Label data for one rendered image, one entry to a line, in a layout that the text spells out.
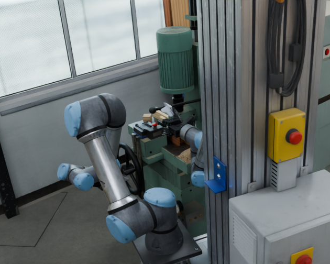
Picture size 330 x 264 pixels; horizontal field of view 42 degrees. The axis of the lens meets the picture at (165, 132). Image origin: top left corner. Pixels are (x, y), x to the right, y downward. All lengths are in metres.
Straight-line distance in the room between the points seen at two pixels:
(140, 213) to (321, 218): 0.65
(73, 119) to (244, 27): 0.72
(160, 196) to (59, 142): 2.05
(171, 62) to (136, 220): 0.89
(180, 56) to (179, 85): 0.15
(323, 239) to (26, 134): 2.60
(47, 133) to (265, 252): 2.58
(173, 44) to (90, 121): 0.72
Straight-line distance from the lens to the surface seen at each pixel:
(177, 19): 3.71
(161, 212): 1.59
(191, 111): 2.32
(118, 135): 1.74
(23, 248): 3.24
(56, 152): 3.58
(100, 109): 1.57
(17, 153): 3.46
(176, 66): 2.14
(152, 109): 2.02
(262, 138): 1.22
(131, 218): 1.54
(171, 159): 2.19
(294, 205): 1.24
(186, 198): 2.27
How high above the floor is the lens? 1.95
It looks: 26 degrees down
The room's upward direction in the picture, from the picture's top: 5 degrees counter-clockwise
